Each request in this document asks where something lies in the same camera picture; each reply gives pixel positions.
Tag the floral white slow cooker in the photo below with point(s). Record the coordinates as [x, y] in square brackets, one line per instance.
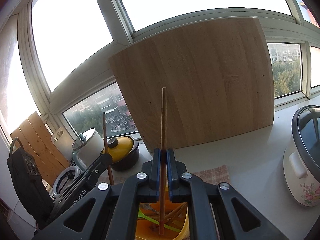
[301, 157]

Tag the black pot yellow lid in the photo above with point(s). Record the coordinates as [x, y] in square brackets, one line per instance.
[124, 151]

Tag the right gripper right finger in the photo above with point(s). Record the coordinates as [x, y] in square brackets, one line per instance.
[174, 171]

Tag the green plastic spoon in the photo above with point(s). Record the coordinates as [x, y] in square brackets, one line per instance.
[143, 216]

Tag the white teal electric cooker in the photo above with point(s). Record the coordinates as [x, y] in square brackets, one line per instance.
[87, 148]

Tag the brown wooden chopstick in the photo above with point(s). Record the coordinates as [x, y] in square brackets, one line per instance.
[176, 214]

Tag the short brown chopstick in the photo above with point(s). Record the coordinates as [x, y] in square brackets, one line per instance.
[163, 148]

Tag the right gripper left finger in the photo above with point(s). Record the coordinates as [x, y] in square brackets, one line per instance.
[155, 174]

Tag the yellow plastic utensil holder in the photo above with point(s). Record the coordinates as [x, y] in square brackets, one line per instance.
[174, 226]

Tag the pink plaid table cloth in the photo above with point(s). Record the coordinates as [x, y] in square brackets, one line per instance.
[212, 176]

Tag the white ring light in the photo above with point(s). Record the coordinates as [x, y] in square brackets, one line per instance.
[64, 179]

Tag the slatted wooden board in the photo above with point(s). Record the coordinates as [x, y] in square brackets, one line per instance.
[36, 140]

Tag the white cutting board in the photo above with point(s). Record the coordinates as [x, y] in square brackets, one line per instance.
[63, 141]

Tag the large wooden board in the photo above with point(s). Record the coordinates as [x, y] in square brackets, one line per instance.
[218, 78]

